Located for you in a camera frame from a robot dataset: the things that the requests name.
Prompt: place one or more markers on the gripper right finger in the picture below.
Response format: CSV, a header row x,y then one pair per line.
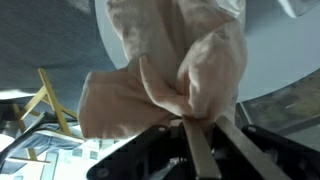
x,y
246,146

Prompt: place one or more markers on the pink cloth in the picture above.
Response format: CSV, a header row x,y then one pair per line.
x,y
166,66

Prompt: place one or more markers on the wooden lounge chair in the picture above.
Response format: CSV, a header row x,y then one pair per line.
x,y
53,103

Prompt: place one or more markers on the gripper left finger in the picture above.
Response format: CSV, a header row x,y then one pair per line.
x,y
200,150

